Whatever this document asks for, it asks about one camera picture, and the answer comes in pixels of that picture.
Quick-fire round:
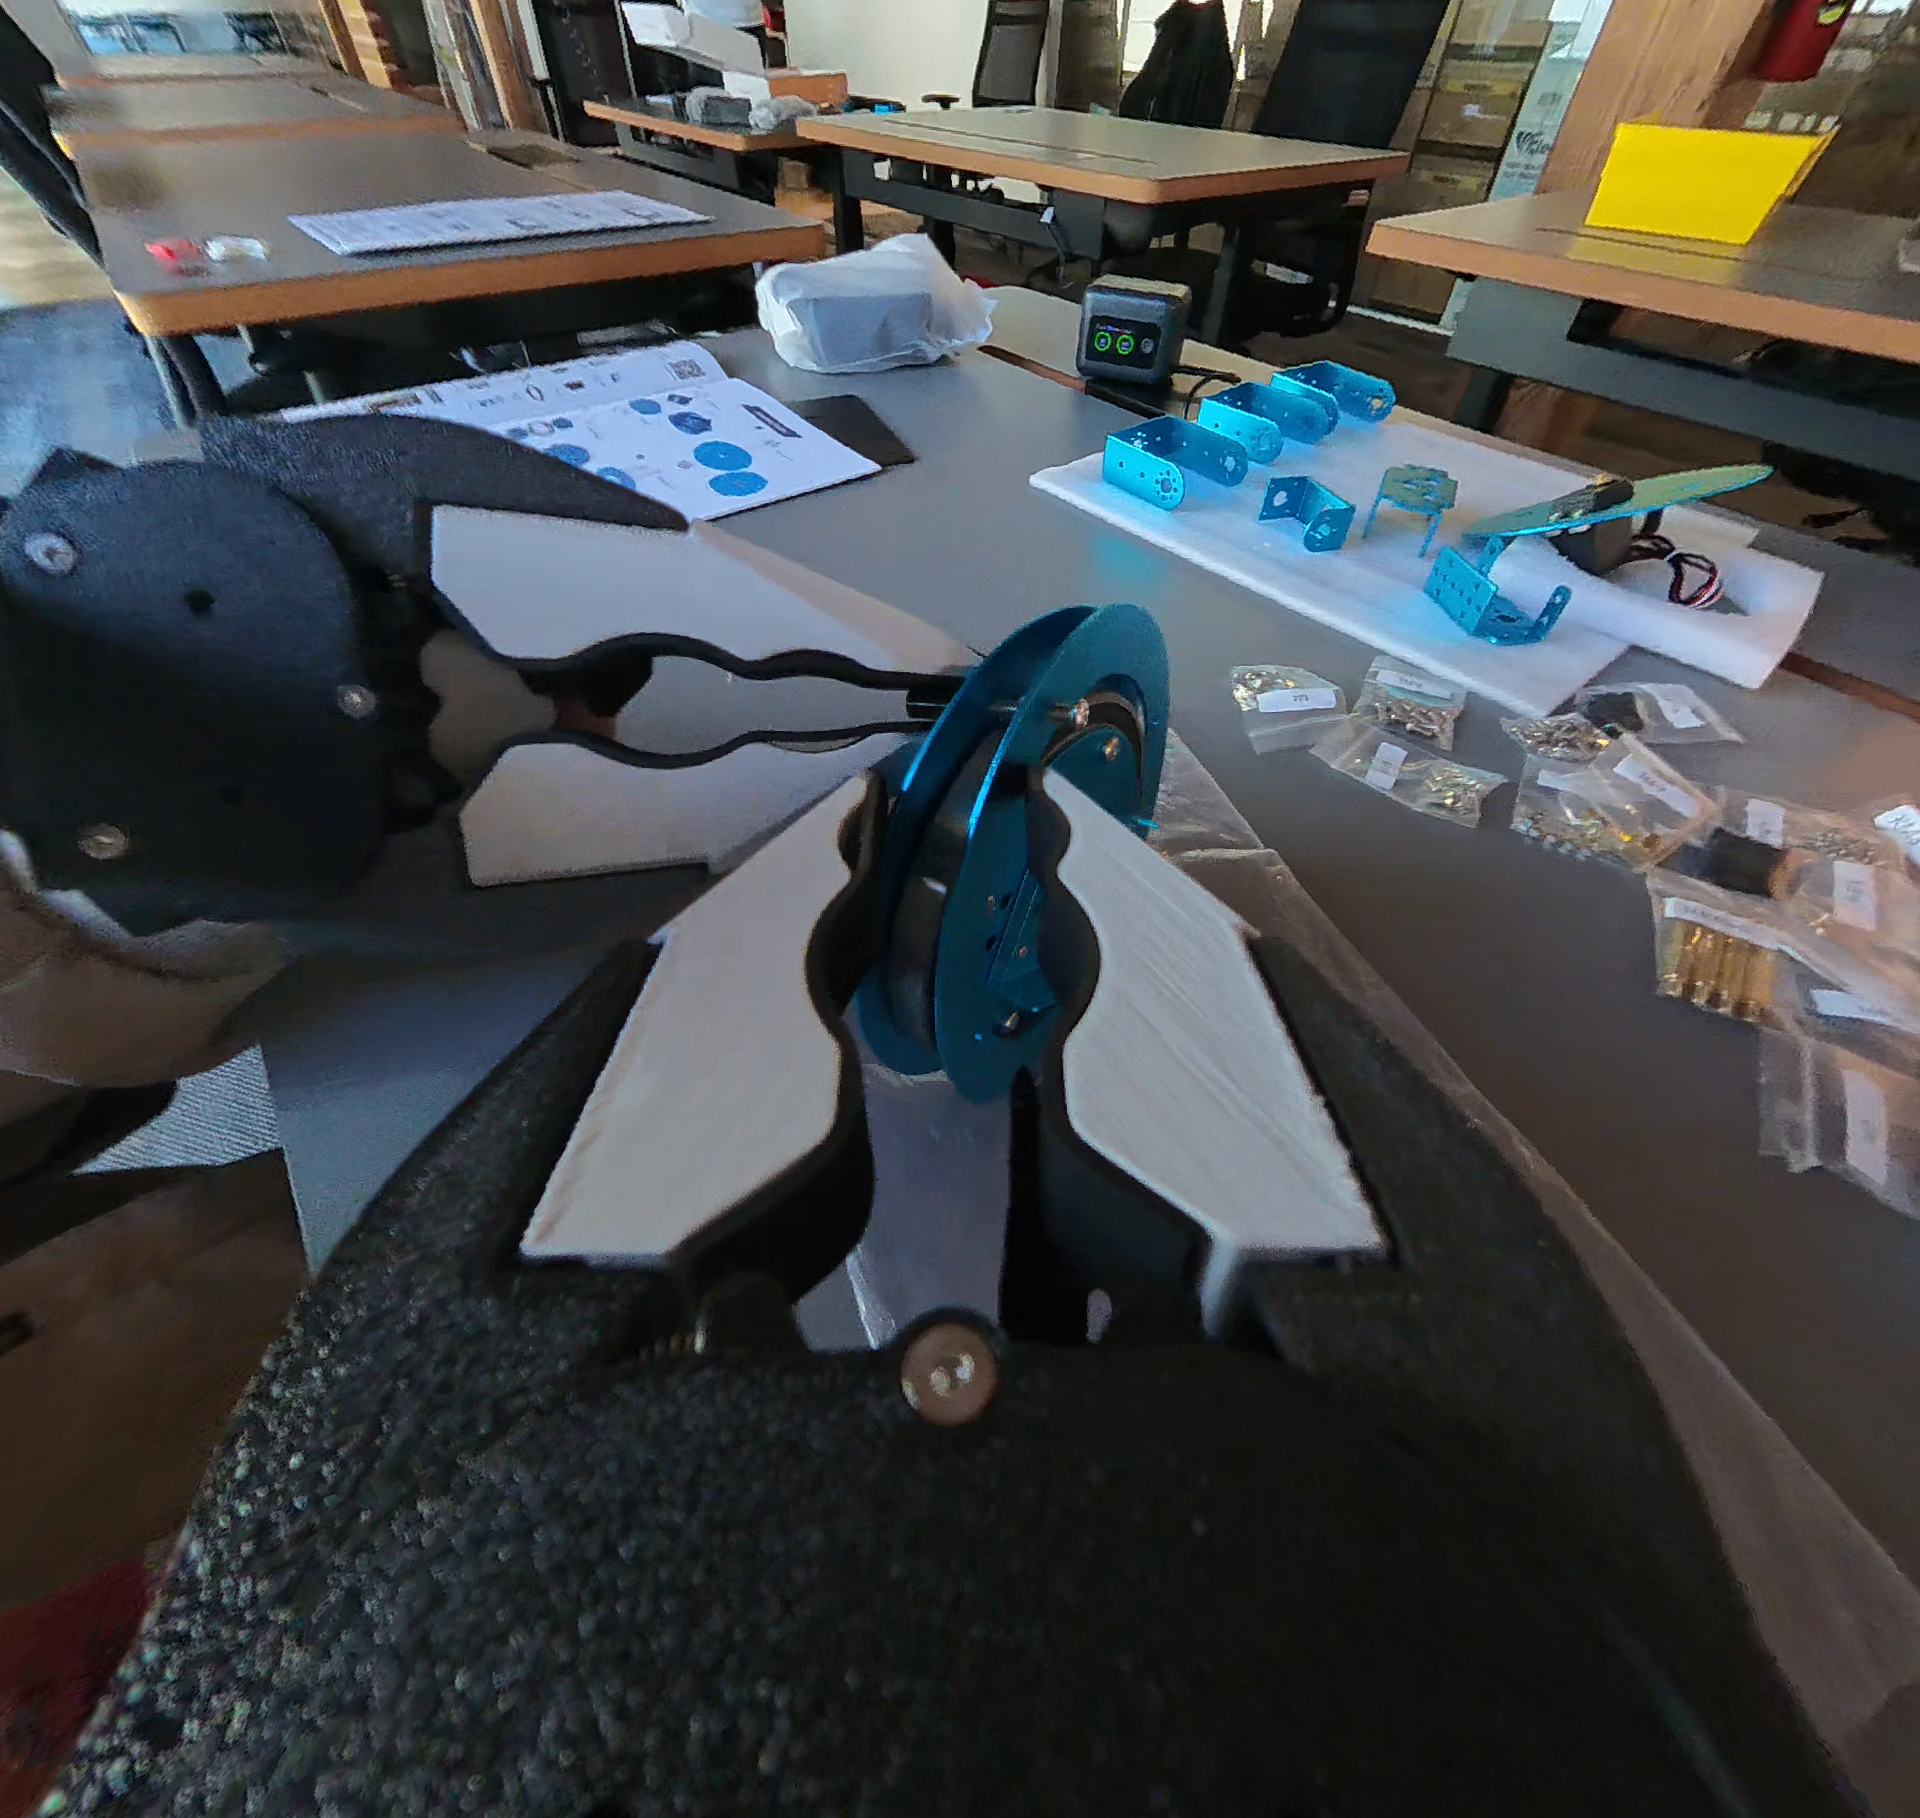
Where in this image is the dark top wooden desk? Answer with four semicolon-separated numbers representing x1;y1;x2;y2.
76;125;826;410

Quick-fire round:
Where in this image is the wide blue U bracket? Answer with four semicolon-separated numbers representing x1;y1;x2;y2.
1422;534;1575;649

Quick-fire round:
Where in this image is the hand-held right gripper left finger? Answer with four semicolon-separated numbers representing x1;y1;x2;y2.
516;772;888;1271

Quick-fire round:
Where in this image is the large blue U bracket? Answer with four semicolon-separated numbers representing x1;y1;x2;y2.
1273;359;1396;425
1196;381;1339;467
1102;418;1249;515

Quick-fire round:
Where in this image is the teal oval plate with servo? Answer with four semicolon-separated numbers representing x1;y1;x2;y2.
1462;463;1776;577

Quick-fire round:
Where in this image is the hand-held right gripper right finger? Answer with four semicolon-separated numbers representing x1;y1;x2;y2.
1025;769;1396;1326

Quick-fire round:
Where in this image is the pile of small hardware bags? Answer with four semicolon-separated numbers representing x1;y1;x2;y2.
1228;659;1920;1203

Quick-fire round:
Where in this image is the black flat sheet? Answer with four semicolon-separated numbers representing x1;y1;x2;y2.
792;396;916;469

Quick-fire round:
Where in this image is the white foam sheet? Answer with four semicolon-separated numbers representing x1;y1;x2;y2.
1030;409;1828;716

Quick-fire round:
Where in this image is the red fire extinguisher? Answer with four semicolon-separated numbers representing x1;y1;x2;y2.
1759;0;1884;84

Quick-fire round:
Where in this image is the black fabric chair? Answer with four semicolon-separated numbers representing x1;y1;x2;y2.
1252;0;1457;334

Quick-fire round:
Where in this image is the white printed paper sheet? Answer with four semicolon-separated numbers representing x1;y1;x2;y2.
289;190;714;258

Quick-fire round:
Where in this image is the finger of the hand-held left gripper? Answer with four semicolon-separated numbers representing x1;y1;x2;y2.
430;500;1005;695
421;636;937;890

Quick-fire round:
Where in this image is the blue angled bracket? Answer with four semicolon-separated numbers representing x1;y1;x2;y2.
1360;463;1459;558

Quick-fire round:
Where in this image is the person's left forearm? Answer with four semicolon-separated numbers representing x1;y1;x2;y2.
0;826;293;1091

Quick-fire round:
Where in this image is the black swivel chair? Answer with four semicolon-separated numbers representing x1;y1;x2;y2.
922;0;1050;111

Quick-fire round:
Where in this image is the small cluttered wooden desk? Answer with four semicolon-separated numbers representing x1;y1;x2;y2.
584;66;848;202

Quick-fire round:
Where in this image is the white plastic bag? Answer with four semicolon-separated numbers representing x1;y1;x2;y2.
754;232;994;374

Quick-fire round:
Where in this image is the wooden table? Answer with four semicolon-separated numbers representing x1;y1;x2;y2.
798;105;1412;349

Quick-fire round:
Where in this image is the red white servo cable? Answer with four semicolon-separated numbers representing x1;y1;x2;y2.
1627;534;1756;617

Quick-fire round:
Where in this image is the wooden pillar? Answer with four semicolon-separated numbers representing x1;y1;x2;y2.
1536;0;1833;196

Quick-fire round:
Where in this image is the small grey display device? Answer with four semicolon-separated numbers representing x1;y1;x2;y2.
1081;277;1193;388

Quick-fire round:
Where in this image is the chair with black jacket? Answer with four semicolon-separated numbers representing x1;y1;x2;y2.
1115;0;1239;125

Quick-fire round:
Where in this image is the clear plastic bag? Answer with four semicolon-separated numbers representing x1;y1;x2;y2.
796;731;1920;1774

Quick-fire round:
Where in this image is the small blue bracket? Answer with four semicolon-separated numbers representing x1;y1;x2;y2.
1256;476;1352;553

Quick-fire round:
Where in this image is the printed instruction manual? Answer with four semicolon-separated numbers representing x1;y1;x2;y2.
285;338;884;528

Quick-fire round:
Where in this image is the blue round turntable assembly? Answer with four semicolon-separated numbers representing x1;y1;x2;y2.
858;603;1172;1108

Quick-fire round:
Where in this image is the yellow bin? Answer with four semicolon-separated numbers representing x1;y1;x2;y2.
1585;119;1839;244

